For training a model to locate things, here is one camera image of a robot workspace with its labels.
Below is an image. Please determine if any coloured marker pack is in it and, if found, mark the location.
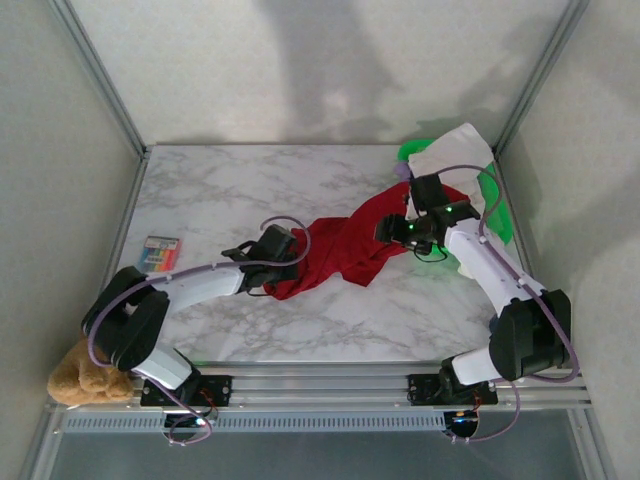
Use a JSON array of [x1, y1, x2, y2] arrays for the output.
[[138, 235, 183, 275]]

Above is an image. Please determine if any red t-shirt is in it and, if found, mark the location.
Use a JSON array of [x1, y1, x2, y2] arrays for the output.
[[263, 180, 467, 301]]

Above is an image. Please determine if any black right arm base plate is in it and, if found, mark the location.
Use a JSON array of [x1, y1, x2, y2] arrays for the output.
[[407, 372, 499, 406]]

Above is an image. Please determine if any green plastic basket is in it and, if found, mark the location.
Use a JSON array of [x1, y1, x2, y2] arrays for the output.
[[397, 137, 514, 264]]

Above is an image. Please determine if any aluminium frame post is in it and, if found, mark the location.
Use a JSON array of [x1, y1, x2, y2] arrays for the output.
[[46, 0, 152, 160], [491, 0, 592, 160]]

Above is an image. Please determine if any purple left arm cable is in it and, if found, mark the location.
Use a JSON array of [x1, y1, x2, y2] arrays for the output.
[[85, 215, 314, 447]]

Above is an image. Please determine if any aluminium table side rail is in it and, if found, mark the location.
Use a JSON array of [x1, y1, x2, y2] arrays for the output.
[[492, 148, 534, 271], [99, 148, 152, 286]]

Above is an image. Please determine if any grey slotted cable duct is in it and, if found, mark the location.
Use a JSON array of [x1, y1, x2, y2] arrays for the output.
[[62, 412, 446, 434]]

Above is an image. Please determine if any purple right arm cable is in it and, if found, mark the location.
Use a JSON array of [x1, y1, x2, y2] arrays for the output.
[[434, 165, 582, 446]]

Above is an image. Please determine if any white t-shirt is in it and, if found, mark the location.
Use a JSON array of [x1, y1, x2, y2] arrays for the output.
[[405, 122, 497, 236]]

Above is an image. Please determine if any brown plush toy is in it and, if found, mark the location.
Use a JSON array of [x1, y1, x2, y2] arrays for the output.
[[47, 337, 136, 406]]

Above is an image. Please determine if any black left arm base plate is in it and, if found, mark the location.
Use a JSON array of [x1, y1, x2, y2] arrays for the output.
[[140, 374, 234, 407]]

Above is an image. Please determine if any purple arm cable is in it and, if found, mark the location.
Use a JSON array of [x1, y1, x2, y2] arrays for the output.
[[85, 215, 314, 447], [434, 165, 582, 446]]

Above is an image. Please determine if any controller board with LED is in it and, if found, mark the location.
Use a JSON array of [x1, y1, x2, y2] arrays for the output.
[[163, 412, 220, 446], [442, 409, 484, 444]]

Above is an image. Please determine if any aluminium mounting rail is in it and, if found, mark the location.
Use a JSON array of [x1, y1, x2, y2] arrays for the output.
[[47, 362, 594, 414]]

